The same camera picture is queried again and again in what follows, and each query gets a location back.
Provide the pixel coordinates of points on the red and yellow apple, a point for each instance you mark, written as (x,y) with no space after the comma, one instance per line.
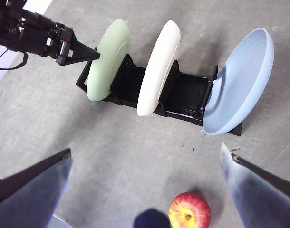
(190,211)

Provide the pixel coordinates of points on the black plastic plate rack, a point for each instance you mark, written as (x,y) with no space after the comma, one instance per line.
(183,95)

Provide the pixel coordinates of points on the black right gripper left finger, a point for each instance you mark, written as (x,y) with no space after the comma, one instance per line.
(28,202)

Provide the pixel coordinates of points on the light blue round plate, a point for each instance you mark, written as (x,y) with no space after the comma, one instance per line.
(240,85)

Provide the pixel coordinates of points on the light green round plate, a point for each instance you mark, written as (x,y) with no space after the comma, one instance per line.
(107,64)

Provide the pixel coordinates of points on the cream white round plate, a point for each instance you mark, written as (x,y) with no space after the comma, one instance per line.
(157,71)

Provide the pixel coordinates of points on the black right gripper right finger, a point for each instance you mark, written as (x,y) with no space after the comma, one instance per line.
(261,202)

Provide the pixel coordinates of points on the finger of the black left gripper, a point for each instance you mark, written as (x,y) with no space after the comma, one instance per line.
(84,52)

